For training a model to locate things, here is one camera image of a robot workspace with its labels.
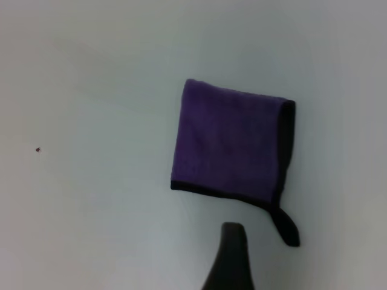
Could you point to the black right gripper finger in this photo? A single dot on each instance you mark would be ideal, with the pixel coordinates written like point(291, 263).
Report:
point(232, 262)

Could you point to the purple cloth with black trim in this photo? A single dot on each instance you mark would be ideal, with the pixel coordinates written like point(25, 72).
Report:
point(226, 142)

